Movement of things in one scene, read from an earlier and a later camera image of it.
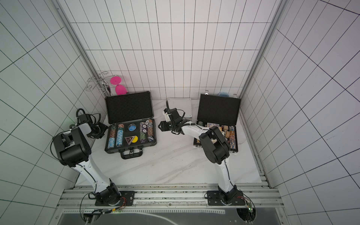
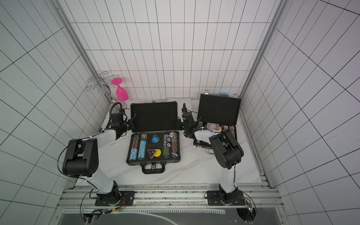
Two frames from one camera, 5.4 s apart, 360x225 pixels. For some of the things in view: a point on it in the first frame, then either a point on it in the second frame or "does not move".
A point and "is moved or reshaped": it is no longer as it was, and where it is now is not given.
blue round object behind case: (224, 94) does not move
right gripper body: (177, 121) -> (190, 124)
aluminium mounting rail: (256, 196) does not move
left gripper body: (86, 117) -> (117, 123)
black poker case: (222, 112) does not move
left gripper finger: (98, 131) -> (131, 124)
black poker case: (131, 125) is moved or reshaped
